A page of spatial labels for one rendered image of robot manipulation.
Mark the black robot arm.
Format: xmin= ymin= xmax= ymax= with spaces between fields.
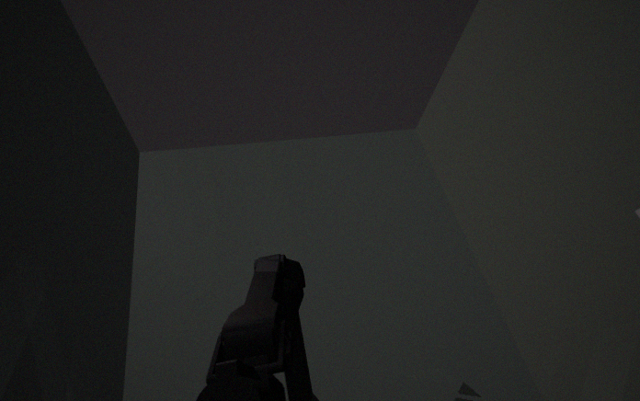
xmin=197 ymin=254 xmax=319 ymax=401

